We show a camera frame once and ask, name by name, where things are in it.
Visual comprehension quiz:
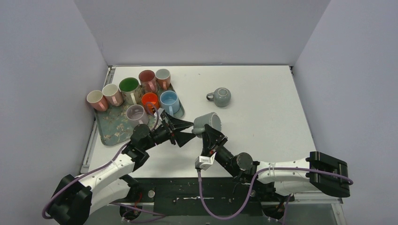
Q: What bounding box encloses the grey-blue round mug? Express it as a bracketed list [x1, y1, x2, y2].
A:
[206, 87, 232, 108]

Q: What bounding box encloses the orange mug black handle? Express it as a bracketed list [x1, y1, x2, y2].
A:
[141, 92, 160, 114]

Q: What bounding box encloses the salmon dotted mug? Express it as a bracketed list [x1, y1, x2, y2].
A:
[155, 69, 171, 90]

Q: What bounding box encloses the speckled dark pink mug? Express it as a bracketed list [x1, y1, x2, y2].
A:
[138, 70, 158, 94]

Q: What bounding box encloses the light blue ribbed mug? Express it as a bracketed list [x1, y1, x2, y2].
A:
[160, 90, 180, 117]

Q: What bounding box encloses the blue floral blossom tray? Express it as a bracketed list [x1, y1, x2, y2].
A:
[94, 83, 185, 147]

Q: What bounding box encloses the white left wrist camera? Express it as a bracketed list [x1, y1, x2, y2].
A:
[154, 107, 165, 120]

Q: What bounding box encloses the cream floral mug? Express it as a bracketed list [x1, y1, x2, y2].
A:
[119, 77, 144, 105]

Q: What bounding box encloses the faceted pink mug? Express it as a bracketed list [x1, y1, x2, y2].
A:
[102, 83, 124, 106]

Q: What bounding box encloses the grey-green mug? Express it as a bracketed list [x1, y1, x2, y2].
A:
[191, 112, 222, 138]

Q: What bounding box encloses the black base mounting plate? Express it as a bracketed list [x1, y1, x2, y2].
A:
[76, 175, 296, 217]

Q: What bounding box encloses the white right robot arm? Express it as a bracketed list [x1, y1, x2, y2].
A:
[195, 124, 353, 198]

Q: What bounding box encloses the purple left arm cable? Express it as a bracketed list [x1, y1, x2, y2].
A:
[42, 102, 168, 224]

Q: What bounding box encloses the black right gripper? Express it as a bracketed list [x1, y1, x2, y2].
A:
[201, 123, 239, 177]

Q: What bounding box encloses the smooth pink mug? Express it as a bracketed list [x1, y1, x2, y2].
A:
[86, 90, 109, 112]

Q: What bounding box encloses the lilac ribbed mug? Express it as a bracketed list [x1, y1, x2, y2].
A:
[126, 105, 149, 128]

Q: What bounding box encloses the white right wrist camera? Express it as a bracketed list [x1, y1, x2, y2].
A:
[195, 153, 216, 171]

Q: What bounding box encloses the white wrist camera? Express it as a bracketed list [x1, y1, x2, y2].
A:
[195, 153, 216, 171]
[154, 107, 165, 120]

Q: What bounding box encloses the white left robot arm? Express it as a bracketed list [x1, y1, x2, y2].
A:
[42, 111, 195, 225]

